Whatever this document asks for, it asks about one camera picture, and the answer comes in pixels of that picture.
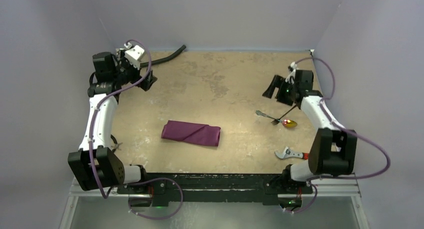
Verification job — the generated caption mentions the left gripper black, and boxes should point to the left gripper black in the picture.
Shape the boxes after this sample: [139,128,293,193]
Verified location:
[112,50,156,91]

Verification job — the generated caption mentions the purple cloth napkin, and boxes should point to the purple cloth napkin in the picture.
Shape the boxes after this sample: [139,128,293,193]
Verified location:
[161,120,221,147]

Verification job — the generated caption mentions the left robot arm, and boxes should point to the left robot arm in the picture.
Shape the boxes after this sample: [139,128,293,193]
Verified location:
[67,47,157,194]

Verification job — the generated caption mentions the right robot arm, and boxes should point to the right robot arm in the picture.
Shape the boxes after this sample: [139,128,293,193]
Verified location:
[262,69,357,193]

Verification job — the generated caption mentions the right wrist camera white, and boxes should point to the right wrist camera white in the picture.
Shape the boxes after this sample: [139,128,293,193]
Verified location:
[285,61,297,84]

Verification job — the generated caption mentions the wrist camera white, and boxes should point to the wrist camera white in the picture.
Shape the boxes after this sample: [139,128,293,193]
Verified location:
[285,61,297,84]
[124,42,146,70]

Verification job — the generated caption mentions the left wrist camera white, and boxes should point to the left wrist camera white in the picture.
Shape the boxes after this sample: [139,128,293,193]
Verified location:
[124,42,146,70]

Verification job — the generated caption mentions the black foam hose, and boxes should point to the black foam hose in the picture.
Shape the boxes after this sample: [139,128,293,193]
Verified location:
[139,44,187,69]

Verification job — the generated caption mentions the black handled pliers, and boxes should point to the black handled pliers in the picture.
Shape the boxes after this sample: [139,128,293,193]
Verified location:
[110,134,122,153]

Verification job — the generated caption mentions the adjustable wrench red handle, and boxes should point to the adjustable wrench red handle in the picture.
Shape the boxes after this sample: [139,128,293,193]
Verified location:
[274,146,309,160]

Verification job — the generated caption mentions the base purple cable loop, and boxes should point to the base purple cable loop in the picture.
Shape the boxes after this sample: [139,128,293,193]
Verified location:
[127,179,184,221]

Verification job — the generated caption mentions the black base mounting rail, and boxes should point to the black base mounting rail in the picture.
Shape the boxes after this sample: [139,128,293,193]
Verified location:
[117,172,313,207]

